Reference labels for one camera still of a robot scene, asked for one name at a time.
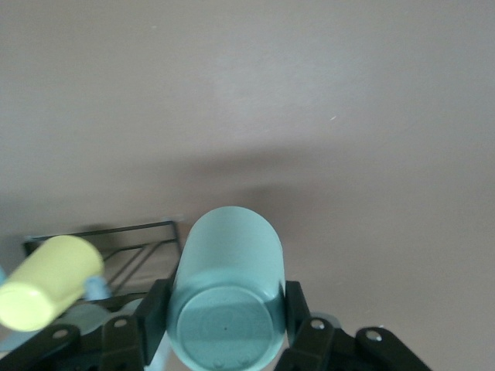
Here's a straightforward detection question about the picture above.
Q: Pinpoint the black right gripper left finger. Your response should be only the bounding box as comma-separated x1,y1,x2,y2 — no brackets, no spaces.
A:
101,277,176,367

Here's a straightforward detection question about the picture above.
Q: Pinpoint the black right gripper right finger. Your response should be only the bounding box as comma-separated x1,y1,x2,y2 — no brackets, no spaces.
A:
275,280,338,371

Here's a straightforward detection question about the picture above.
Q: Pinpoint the mint green cup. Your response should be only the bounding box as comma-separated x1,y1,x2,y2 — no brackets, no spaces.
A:
165,205,288,371

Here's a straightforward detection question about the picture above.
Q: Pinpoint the yellow cup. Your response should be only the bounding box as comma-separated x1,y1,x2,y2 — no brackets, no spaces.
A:
0,234,106,333

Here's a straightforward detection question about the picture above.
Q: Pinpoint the black wire cup rack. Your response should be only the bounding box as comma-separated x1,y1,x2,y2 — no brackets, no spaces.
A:
22,218,186,310

